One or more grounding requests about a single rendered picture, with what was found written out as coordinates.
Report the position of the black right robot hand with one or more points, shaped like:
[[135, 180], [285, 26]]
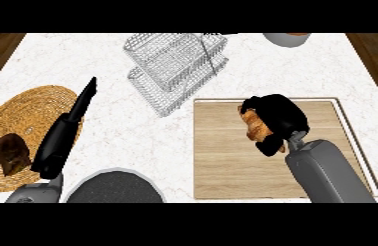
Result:
[[281, 117]]

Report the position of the golden brown croissant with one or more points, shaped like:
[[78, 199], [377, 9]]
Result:
[[256, 126]]

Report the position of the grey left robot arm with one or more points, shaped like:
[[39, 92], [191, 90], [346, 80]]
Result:
[[36, 192]]

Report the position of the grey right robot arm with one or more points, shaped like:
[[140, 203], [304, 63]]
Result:
[[325, 172]]

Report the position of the wooden tray with white rim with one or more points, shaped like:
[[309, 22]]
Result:
[[275, 150]]

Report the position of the round wicker basket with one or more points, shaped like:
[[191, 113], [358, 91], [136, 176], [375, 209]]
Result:
[[31, 130]]

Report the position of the grey bowl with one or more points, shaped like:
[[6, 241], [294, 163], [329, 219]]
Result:
[[287, 39]]

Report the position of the dark grey round plate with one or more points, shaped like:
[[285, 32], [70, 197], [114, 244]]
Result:
[[115, 188]]

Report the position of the dark brown pastry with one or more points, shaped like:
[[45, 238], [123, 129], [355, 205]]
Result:
[[13, 154]]

